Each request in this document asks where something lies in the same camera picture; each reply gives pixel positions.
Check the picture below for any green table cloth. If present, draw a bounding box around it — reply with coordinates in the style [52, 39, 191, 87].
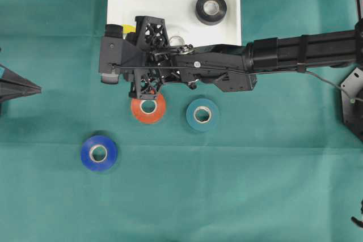
[1, 0, 362, 241]

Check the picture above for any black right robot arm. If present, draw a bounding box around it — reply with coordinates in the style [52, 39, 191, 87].
[118, 16, 362, 100]

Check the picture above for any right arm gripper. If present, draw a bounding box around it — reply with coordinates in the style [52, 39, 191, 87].
[124, 16, 179, 100]

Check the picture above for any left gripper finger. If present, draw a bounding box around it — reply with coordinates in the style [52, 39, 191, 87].
[1, 65, 41, 90]
[1, 89, 41, 104]

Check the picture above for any blue tape roll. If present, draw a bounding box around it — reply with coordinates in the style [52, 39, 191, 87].
[81, 135, 118, 172]

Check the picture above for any yellow tape roll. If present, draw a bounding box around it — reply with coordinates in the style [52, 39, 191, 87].
[122, 24, 136, 39]

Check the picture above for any teal green tape roll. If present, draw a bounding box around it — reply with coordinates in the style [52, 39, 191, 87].
[185, 98, 220, 132]

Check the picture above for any red tape roll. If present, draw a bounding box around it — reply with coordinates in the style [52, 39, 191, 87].
[130, 94, 166, 124]

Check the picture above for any white plastic case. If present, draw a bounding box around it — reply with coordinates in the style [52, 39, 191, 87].
[107, 0, 242, 47]

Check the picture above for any white tape roll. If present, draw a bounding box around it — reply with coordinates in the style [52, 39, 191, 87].
[167, 26, 190, 46]

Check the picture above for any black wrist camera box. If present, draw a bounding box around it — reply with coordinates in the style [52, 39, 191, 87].
[99, 24, 146, 84]

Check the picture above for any black tape roll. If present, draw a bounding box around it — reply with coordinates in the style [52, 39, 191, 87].
[195, 0, 227, 26]

